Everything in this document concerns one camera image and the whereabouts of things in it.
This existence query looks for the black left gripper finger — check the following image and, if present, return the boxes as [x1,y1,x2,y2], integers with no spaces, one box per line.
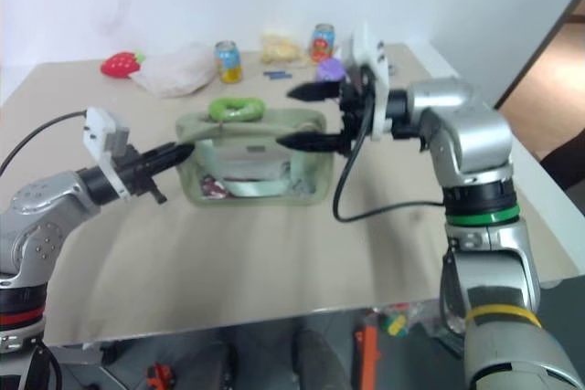
[140,141,197,166]
[147,151,194,178]

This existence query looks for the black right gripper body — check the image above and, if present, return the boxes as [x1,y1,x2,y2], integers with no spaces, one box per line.
[337,64,376,154]

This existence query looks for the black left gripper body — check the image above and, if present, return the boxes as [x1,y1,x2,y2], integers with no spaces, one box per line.
[114,143,168,206]

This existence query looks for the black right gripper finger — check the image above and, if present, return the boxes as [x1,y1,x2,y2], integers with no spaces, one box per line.
[275,132,345,153]
[286,80,344,104]

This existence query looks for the green zip pouch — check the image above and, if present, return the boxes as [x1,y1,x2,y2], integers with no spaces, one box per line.
[175,107,338,207]

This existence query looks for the white packet inside pouch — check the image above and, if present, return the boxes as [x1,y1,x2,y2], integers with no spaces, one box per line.
[210,137,289,182]

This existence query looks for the red strawberry plush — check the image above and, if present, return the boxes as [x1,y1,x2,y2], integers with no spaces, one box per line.
[100,48,148,79]

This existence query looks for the purple round container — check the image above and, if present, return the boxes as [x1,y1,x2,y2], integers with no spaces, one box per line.
[315,57,346,86]

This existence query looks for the dark red patterned packet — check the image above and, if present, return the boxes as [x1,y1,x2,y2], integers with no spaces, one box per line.
[198,174,229,200]

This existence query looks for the red and blue drink can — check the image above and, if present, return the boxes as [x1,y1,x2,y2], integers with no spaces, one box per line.
[310,22,337,65]

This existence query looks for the yellow snack bag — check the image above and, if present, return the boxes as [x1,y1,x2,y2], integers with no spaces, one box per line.
[259,28,313,68]

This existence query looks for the white crumpled plastic bag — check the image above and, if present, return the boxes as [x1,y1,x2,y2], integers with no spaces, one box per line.
[131,42,218,100]

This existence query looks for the yellow and blue drink can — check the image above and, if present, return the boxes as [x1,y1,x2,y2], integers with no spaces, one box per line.
[214,39,244,85]

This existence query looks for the brown wooden door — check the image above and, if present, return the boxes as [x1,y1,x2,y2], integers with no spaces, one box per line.
[495,0,585,161]

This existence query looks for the green and yellow toy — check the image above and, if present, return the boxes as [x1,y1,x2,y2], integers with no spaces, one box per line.
[380,311,409,337]

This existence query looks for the red and black toy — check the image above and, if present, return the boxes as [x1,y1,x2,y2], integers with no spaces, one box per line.
[145,362,177,390]

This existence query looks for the orange tool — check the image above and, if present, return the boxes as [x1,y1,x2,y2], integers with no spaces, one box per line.
[355,315,384,390]

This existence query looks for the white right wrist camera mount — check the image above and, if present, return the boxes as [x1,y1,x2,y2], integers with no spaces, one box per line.
[340,21,395,142]

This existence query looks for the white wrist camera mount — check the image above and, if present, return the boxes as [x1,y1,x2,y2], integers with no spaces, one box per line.
[81,106,133,200]
[340,21,395,142]

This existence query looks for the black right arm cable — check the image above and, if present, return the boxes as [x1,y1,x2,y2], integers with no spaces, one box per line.
[332,101,447,223]

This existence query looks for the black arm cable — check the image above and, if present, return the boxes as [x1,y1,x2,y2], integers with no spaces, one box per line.
[0,110,90,173]
[332,101,447,223]

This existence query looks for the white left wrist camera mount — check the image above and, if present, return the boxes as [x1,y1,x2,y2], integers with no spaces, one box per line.
[81,106,133,200]

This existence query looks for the green plush ring keychain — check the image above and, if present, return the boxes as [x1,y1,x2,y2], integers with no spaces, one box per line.
[207,95,267,124]

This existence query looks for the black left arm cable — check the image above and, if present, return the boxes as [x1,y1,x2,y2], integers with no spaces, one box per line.
[0,110,90,173]

